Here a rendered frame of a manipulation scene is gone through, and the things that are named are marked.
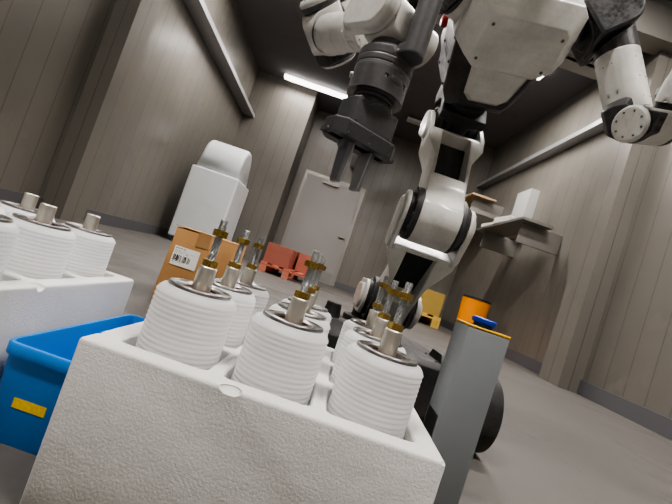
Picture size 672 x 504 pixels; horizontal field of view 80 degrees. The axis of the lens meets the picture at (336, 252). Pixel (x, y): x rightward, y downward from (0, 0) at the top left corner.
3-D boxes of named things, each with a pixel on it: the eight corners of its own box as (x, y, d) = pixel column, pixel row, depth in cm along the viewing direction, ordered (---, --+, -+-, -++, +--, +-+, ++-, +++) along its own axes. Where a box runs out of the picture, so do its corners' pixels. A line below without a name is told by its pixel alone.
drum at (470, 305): (482, 348, 489) (496, 304, 491) (454, 339, 488) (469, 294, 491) (471, 343, 525) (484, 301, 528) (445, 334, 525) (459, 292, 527)
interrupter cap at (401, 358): (429, 373, 46) (431, 367, 46) (377, 362, 43) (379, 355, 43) (392, 352, 53) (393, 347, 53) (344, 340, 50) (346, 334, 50)
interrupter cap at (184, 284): (154, 282, 45) (156, 276, 45) (186, 282, 53) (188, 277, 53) (215, 304, 44) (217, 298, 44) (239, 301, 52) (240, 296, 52)
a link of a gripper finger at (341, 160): (331, 182, 62) (344, 144, 62) (342, 182, 59) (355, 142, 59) (322, 178, 61) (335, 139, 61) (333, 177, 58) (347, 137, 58)
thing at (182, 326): (84, 435, 43) (141, 276, 44) (137, 408, 53) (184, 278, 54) (163, 469, 42) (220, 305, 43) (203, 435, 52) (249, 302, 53)
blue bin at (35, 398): (109, 372, 78) (131, 313, 78) (163, 391, 77) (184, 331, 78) (-34, 435, 48) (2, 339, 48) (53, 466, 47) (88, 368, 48)
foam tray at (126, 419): (174, 392, 79) (205, 304, 79) (363, 457, 78) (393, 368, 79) (15, 510, 40) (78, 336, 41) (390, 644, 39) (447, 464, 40)
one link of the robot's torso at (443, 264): (356, 292, 138) (407, 177, 107) (410, 311, 139) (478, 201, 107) (348, 327, 127) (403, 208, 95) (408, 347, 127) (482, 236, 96)
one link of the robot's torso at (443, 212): (388, 245, 108) (417, 130, 131) (450, 266, 108) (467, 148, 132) (407, 213, 95) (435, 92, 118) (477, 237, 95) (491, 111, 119)
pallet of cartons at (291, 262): (270, 269, 662) (279, 246, 663) (315, 285, 661) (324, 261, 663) (257, 269, 543) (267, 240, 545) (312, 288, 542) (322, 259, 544)
